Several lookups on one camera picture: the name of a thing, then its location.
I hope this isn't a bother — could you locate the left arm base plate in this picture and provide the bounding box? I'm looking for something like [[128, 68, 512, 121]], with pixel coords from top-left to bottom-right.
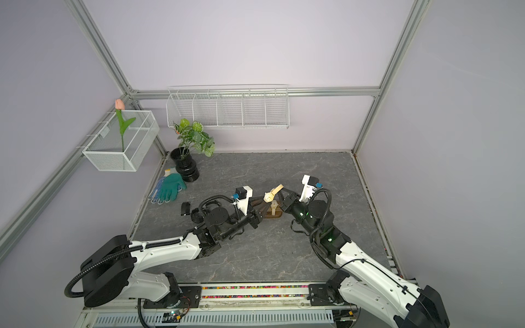
[[143, 285, 202, 310]]

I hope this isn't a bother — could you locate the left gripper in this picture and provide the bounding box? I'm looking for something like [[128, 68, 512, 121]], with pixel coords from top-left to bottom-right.
[[219, 195, 272, 241]]

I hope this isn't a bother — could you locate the pink artificial tulip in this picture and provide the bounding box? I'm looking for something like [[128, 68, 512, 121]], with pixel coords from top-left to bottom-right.
[[115, 99, 136, 152]]

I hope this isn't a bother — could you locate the aluminium front rail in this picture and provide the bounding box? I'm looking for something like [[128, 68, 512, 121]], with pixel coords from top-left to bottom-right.
[[81, 280, 411, 314]]

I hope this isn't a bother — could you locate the black corrugated cable conduit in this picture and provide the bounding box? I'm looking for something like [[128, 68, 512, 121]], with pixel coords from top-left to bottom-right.
[[63, 194, 237, 328]]

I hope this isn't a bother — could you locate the brown wooden watch stand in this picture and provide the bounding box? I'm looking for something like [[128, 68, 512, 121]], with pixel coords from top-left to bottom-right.
[[263, 200, 283, 219]]

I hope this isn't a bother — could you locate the black thin band watch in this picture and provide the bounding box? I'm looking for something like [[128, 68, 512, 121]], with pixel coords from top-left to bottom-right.
[[180, 202, 191, 216]]

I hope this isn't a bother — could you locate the blue dotted work glove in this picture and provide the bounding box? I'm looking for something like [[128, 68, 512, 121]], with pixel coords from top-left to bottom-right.
[[148, 177, 165, 204]]

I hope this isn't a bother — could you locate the green artificial potted plant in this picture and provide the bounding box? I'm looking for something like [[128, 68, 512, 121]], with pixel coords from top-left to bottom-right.
[[174, 118, 215, 159]]

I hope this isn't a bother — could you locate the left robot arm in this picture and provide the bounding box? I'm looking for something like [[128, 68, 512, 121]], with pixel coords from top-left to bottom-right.
[[64, 195, 271, 308]]

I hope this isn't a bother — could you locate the white mesh wall basket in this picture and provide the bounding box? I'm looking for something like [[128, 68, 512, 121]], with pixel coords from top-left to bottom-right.
[[82, 110, 159, 172]]

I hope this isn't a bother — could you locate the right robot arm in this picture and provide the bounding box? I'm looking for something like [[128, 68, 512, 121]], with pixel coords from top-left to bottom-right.
[[280, 188, 451, 327]]

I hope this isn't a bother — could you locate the long white wire shelf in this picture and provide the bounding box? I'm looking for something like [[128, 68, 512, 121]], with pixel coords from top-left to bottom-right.
[[166, 84, 290, 128]]

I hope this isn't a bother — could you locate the black chunky sport watch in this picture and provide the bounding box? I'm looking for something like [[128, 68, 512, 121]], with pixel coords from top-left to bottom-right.
[[191, 209, 204, 224]]

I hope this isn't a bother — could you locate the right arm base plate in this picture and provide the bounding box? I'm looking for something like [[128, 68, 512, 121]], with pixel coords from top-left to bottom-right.
[[307, 283, 351, 306]]

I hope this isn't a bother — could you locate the black ribbed plant pot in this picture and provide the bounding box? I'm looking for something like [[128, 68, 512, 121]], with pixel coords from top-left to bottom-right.
[[170, 147, 200, 183]]

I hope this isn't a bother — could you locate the white slotted cable duct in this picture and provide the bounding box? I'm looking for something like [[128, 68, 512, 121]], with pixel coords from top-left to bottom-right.
[[92, 310, 335, 328]]

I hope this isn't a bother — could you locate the green work glove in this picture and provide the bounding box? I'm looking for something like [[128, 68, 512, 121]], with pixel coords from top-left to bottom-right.
[[157, 173, 187, 204]]

